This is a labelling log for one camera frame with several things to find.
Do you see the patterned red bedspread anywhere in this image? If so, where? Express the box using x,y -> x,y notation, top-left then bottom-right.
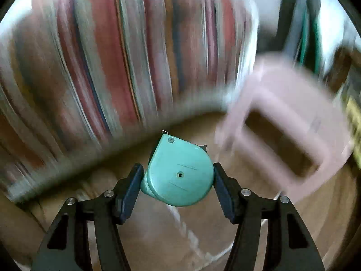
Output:
1,0 -> 259,202

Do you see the pink plastic stool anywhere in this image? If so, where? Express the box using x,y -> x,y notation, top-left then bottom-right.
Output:
215,53 -> 352,202

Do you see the teal tape measure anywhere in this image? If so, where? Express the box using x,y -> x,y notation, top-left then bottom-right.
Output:
141,133 -> 214,207

